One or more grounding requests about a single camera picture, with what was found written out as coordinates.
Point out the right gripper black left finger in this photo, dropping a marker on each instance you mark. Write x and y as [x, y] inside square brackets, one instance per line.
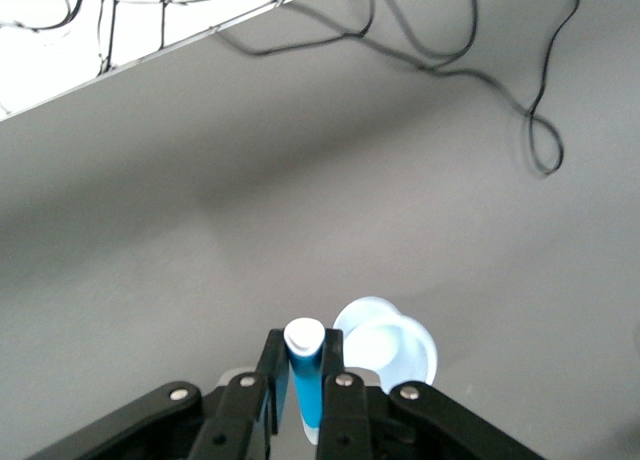
[240, 410]

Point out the dark grey table mat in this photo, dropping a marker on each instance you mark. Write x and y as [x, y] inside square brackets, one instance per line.
[200, 230]

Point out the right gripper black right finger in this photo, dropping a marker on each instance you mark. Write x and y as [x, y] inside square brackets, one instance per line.
[350, 415]

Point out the blue marker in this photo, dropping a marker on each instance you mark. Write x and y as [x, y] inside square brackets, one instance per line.
[306, 380]

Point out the light blue mesh cup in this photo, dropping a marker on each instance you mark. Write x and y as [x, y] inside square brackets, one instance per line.
[395, 350]

